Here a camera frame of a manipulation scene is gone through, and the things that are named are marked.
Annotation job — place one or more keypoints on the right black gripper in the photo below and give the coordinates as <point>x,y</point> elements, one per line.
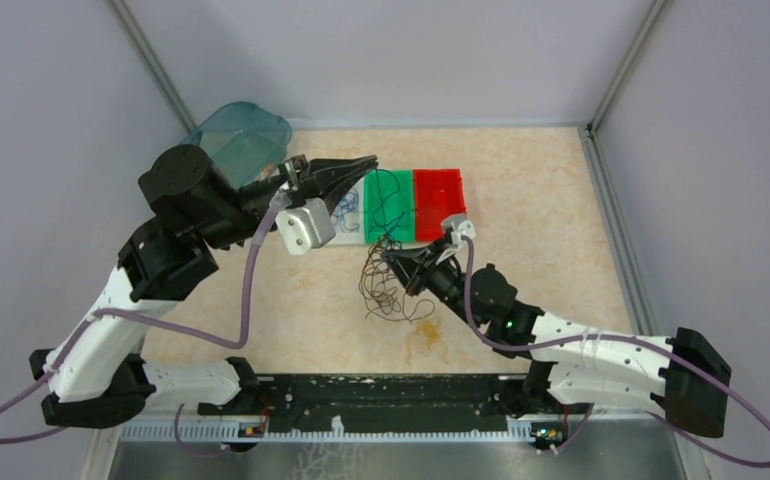
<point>411,265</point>

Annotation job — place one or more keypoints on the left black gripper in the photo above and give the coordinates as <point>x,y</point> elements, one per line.
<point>330,176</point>

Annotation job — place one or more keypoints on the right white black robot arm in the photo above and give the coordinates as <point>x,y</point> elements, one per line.
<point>669,376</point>

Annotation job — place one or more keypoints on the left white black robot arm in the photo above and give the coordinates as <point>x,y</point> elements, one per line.
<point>96,379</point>

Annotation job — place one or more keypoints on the white plastic bin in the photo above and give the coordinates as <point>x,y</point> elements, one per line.
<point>348,218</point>

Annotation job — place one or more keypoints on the green plastic bin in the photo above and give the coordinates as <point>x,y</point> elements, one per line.
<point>389,205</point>

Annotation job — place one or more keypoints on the red plastic bin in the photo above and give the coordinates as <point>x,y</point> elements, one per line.
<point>438,194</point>

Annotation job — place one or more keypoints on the teal translucent plastic tub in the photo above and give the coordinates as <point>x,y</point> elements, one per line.
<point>245,141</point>

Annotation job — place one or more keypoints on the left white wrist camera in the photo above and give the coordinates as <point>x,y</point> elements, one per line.
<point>305,228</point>

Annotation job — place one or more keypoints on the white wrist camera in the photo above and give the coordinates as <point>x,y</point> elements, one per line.
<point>305,228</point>
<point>455,229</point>

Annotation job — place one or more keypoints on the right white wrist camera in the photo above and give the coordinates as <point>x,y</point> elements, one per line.
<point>455,229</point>

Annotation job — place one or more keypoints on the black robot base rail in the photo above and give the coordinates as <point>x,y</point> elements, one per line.
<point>388,403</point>

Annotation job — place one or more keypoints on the white slotted cable duct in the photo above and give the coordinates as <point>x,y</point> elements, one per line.
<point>233,432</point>

